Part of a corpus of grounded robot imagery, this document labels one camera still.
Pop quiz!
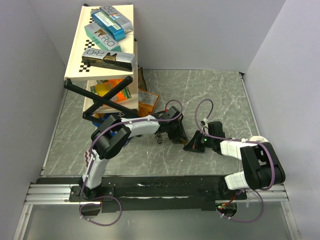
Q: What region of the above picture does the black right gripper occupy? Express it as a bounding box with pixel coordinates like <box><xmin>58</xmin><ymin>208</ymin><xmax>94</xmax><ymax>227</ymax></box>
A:
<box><xmin>184</xmin><ymin>129</ymin><xmax>215</xmax><ymax>153</ymax></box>

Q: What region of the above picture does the small padlock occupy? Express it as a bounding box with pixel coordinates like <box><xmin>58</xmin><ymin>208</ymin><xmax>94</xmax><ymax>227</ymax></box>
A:
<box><xmin>155</xmin><ymin>133</ymin><xmax>163</xmax><ymax>144</ymax></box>

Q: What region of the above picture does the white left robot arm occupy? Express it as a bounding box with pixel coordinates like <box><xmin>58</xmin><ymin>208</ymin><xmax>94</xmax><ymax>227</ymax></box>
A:
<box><xmin>81</xmin><ymin>106</ymin><xmax>188</xmax><ymax>201</ymax></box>

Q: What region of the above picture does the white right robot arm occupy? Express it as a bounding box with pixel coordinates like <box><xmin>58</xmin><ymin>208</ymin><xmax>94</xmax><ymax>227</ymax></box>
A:
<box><xmin>183</xmin><ymin>121</ymin><xmax>286</xmax><ymax>199</ymax></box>

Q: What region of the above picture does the orange Kettle chips bag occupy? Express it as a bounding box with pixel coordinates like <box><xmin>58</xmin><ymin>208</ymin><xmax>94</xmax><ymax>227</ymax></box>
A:
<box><xmin>138</xmin><ymin>89</ymin><xmax>160</xmax><ymax>117</ymax></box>

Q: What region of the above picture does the white tape roll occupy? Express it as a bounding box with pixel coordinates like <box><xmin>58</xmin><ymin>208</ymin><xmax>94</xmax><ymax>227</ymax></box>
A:
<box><xmin>249</xmin><ymin>135</ymin><xmax>268</xmax><ymax>143</ymax></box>

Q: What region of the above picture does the orange sponge package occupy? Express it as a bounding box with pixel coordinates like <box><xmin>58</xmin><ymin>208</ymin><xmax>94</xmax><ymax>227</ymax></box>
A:
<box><xmin>90</xmin><ymin>79</ymin><xmax>132</xmax><ymax>103</ymax></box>

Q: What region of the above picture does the dark grey R&O box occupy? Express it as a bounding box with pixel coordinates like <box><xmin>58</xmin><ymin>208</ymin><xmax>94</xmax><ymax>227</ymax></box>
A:
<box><xmin>81</xmin><ymin>48</ymin><xmax>137</xmax><ymax>72</ymax></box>

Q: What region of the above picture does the cream two-tier shelf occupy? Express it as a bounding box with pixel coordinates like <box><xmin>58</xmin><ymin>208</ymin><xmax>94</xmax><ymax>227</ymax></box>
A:
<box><xmin>64</xmin><ymin>4</ymin><xmax>139</xmax><ymax>118</ymax></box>

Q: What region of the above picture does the blue foil box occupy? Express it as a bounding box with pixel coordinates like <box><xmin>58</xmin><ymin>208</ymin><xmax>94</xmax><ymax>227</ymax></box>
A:
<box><xmin>91</xmin><ymin>10</ymin><xmax>126</xmax><ymax>42</ymax></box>

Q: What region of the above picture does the teal R&O box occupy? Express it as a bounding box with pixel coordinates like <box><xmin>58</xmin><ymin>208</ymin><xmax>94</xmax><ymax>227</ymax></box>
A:
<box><xmin>84</xmin><ymin>22</ymin><xmax>122</xmax><ymax>52</ymax></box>

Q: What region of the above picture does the silver R&O box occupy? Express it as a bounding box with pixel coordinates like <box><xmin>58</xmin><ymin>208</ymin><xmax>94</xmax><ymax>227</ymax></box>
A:
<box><xmin>99</xmin><ymin>4</ymin><xmax>134</xmax><ymax>33</ymax></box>

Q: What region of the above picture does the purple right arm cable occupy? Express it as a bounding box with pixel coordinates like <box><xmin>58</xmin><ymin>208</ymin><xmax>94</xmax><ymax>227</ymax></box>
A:
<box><xmin>194</xmin><ymin>98</ymin><xmax>276</xmax><ymax>192</ymax></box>

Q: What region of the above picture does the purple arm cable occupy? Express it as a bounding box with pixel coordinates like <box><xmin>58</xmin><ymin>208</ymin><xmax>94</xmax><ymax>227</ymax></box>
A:
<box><xmin>81</xmin><ymin>99</ymin><xmax>185</xmax><ymax>198</ymax></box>
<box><xmin>194</xmin><ymin>98</ymin><xmax>276</xmax><ymax>192</ymax></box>

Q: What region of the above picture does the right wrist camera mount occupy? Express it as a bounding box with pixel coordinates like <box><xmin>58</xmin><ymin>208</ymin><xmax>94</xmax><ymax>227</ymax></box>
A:
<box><xmin>200</xmin><ymin>118</ymin><xmax>209</xmax><ymax>134</ymax></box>

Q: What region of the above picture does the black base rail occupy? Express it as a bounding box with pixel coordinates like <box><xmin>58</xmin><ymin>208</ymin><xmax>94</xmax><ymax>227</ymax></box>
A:
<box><xmin>69</xmin><ymin>175</ymin><xmax>247</xmax><ymax>213</ymax></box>

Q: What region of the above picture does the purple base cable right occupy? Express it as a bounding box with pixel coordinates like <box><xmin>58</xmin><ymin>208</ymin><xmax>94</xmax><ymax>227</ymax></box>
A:
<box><xmin>216</xmin><ymin>189</ymin><xmax>266</xmax><ymax>223</ymax></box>

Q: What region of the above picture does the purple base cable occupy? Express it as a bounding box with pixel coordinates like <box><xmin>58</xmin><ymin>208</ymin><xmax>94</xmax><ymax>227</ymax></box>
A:
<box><xmin>78</xmin><ymin>195</ymin><xmax>123</xmax><ymax>227</ymax></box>
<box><xmin>216</xmin><ymin>189</ymin><xmax>266</xmax><ymax>223</ymax></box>

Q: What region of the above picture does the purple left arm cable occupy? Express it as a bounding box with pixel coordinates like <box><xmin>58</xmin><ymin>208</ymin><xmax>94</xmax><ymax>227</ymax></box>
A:
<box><xmin>81</xmin><ymin>99</ymin><xmax>185</xmax><ymax>198</ymax></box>

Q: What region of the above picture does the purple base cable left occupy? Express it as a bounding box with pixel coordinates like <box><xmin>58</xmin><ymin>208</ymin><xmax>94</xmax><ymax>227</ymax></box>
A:
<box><xmin>78</xmin><ymin>195</ymin><xmax>123</xmax><ymax>227</ymax></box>

